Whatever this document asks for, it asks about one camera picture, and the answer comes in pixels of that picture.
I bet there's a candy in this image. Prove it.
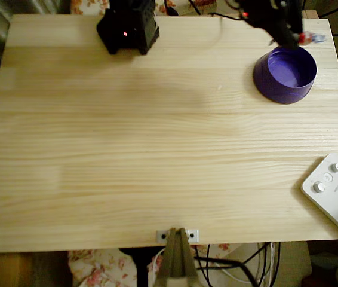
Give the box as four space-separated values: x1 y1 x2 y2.
297 30 327 45

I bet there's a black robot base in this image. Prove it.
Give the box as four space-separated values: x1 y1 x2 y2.
96 0 161 56

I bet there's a purple bowl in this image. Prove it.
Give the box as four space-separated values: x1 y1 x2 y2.
253 45 318 105

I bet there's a floral cloth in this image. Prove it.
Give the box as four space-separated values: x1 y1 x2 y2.
67 242 241 287
70 0 217 16

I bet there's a white control device with knobs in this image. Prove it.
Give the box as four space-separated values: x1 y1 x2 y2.
300 152 338 241

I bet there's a table edge clamp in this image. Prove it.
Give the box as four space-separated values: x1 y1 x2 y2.
156 228 199 287

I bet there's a black stand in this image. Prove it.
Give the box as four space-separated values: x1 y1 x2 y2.
119 247 165 287

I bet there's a wooden table leg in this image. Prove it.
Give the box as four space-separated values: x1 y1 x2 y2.
0 252 33 287

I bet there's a long black cable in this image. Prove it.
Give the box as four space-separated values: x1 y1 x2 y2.
209 11 249 45

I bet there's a white mounting bracket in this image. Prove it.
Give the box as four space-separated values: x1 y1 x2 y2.
155 228 200 243

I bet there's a white cable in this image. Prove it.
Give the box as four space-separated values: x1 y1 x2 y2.
149 242 276 285

